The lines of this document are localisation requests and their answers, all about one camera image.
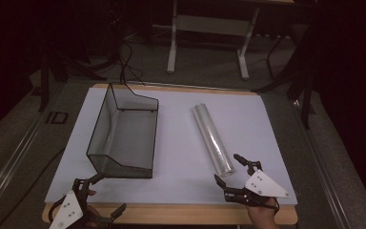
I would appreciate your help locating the person's right hand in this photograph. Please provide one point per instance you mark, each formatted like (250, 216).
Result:
(262, 216)

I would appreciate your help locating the white metal table frame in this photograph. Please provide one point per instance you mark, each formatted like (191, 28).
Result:
(171, 47)

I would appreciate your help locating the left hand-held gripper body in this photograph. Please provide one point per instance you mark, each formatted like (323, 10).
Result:
(67, 210)

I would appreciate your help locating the black metal stand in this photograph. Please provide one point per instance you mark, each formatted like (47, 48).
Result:
(44, 86)
(305, 95)

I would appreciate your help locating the person's left hand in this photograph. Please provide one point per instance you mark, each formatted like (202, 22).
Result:
(91, 213)

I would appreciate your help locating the white table mat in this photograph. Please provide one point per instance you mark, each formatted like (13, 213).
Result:
(178, 143)

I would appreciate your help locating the clear plastic film roll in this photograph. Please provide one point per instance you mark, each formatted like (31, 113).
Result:
(213, 140)

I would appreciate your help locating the black floor bracket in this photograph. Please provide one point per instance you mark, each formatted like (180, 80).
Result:
(57, 117)

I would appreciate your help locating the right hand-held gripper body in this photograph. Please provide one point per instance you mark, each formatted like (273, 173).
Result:
(263, 186)

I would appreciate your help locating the metal floor rail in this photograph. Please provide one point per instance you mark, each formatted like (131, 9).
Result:
(11, 167)
(321, 165)

